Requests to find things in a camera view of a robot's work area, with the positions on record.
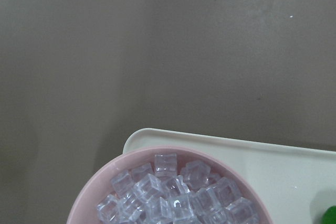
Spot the pink bowl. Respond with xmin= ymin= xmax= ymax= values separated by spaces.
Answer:
xmin=67 ymin=145 xmax=274 ymax=223

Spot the beige tray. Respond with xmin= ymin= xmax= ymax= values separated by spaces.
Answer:
xmin=123 ymin=128 xmax=335 ymax=223

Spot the pile of ice cubes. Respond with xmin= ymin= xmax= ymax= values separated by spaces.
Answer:
xmin=96 ymin=153 xmax=260 ymax=223

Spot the green lime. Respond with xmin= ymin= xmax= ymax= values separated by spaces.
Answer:
xmin=321 ymin=205 xmax=336 ymax=224

